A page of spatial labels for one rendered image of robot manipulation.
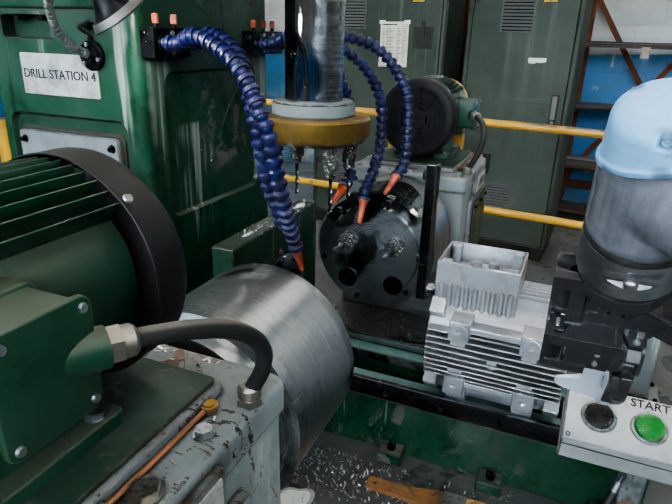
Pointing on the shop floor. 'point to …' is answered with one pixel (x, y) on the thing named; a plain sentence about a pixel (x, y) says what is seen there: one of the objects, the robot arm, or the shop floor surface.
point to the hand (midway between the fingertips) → (607, 392)
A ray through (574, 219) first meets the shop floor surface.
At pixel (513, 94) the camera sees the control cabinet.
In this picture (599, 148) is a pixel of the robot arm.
